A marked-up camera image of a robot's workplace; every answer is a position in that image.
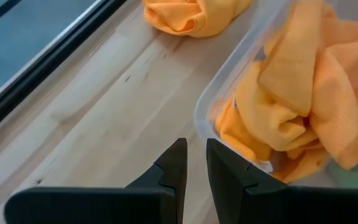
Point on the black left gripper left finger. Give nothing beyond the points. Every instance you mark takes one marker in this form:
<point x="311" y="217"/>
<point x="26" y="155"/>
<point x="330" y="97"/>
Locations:
<point x="89" y="207"/>

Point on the clear labelled plastic bin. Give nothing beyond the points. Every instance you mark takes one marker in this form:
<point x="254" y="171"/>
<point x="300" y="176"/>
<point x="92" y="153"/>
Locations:
<point x="228" y="77"/>

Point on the black aluminium table frame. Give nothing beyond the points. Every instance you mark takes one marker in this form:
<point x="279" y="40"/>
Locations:
<point x="42" y="67"/>

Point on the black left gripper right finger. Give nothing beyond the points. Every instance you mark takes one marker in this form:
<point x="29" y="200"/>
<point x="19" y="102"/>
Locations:
<point x="306" y="207"/>

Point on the orange microfiber towel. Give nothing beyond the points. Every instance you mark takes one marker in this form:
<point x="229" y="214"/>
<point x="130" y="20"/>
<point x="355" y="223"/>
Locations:
<point x="337" y="93"/>
<point x="259" y="130"/>
<point x="194" y="18"/>

